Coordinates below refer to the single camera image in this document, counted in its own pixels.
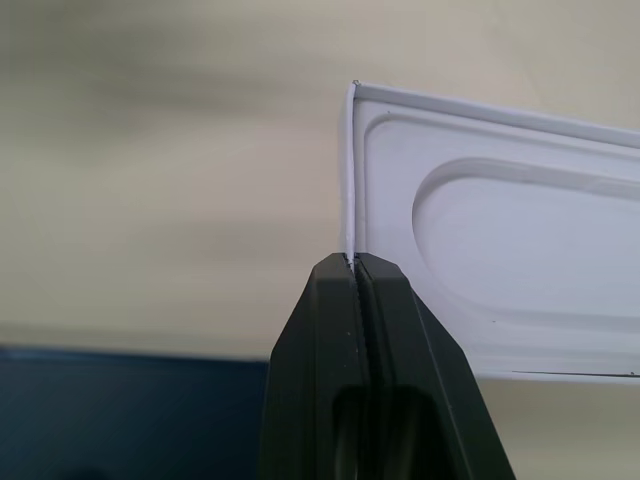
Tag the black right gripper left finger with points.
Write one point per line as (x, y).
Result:
(315, 350)

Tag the white plastic tray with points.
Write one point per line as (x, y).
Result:
(505, 260)

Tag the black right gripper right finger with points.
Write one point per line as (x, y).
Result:
(415, 380)

